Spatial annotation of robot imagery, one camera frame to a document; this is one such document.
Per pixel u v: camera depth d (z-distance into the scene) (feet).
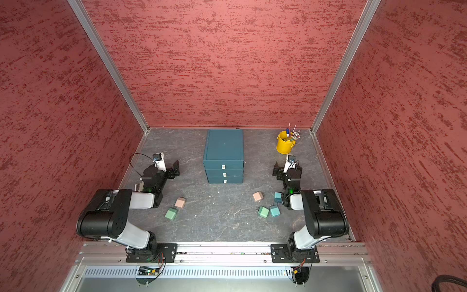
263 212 2.74
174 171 2.84
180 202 2.86
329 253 2.48
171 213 2.73
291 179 2.29
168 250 2.43
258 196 2.94
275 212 2.75
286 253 2.40
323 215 1.49
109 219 1.47
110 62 2.87
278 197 2.91
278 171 2.76
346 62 2.87
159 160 2.60
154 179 2.35
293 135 3.12
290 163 2.59
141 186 2.95
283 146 3.49
